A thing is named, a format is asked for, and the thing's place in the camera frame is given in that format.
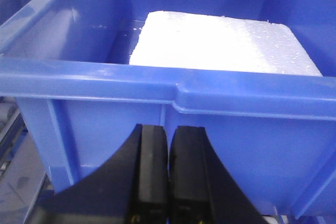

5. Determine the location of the blue crate with foam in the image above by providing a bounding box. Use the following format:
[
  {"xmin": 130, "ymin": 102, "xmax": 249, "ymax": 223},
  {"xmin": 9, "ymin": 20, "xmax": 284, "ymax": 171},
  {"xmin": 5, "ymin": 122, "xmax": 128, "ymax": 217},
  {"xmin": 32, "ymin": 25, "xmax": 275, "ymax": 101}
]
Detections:
[{"xmin": 1, "ymin": 0, "xmax": 335, "ymax": 223}]

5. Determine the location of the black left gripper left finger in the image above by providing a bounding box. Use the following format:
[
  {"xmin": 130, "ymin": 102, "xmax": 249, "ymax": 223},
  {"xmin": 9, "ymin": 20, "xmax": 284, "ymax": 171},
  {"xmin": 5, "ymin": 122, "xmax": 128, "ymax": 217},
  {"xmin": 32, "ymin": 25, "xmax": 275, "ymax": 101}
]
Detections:
[{"xmin": 27, "ymin": 124, "xmax": 168, "ymax": 223}]

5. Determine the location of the white foam block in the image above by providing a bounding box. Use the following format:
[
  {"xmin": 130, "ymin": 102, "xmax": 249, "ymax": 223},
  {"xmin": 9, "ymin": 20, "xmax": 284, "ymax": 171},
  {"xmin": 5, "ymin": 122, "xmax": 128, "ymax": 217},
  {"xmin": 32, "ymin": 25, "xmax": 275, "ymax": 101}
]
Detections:
[{"xmin": 129, "ymin": 10, "xmax": 321, "ymax": 77}]

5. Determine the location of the metal roller rail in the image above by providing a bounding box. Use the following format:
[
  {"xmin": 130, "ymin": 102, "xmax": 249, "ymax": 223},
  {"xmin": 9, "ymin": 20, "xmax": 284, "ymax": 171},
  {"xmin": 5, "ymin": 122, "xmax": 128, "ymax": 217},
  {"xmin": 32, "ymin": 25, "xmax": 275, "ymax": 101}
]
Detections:
[{"xmin": 1, "ymin": 97, "xmax": 54, "ymax": 223}]

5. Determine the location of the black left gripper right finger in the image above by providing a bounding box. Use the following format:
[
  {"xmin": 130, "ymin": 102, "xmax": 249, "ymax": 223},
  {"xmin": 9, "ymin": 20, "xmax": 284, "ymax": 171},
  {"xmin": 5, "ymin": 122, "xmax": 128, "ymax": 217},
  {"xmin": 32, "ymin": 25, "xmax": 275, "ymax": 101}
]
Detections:
[{"xmin": 169, "ymin": 126, "xmax": 266, "ymax": 223}]

